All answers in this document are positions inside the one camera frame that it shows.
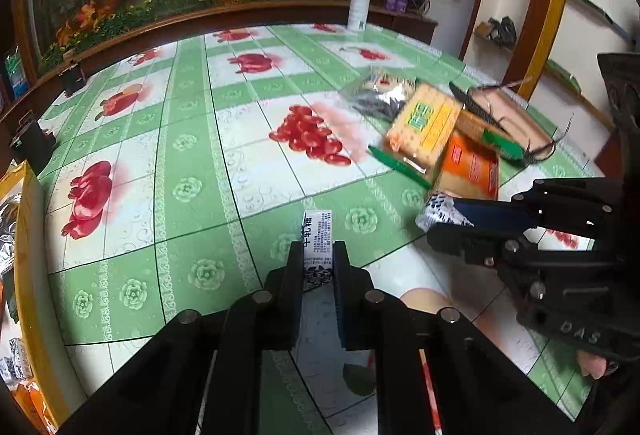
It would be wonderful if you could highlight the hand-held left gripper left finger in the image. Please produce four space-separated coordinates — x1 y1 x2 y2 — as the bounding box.
60 239 307 435

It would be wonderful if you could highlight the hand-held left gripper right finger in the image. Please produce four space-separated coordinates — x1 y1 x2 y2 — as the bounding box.
332 240 576 435

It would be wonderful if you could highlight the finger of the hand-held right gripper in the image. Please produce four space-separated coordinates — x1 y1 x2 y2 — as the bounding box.
427 221 599 269
452 179 623 238

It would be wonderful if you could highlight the orange cracker packet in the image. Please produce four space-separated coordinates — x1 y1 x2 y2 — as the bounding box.
431 132 501 201

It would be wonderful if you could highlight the green cracker packet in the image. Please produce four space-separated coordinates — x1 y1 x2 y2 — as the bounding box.
367 82 531 188

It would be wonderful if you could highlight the clear packet of dark snack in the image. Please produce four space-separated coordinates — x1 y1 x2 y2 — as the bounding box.
340 68 418 123

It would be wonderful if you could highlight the yellow cardboard box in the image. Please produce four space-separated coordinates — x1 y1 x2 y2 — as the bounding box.
0 160 91 435

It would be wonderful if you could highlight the silver foil snack packet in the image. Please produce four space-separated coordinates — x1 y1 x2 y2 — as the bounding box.
0 195 23 276

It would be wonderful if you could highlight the person's right hand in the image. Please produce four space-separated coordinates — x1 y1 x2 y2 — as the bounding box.
575 349 623 382

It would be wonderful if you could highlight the brown eyeglass case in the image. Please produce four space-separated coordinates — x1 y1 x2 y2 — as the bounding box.
472 85 556 151

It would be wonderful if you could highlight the dark bundle on shelf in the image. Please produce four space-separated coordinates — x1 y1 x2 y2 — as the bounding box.
475 16 518 48

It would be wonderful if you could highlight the dark wooden cabinet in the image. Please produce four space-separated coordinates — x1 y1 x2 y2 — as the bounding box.
0 30 46 131

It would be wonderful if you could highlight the blue liquid bottle green label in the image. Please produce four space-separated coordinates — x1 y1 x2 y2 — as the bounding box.
4 46 28 98

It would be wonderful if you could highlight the wire mesh tray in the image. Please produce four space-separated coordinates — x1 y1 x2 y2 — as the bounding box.
447 75 576 163

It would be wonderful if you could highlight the black clamp mount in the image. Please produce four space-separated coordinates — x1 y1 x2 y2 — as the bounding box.
59 60 88 96
10 112 57 176

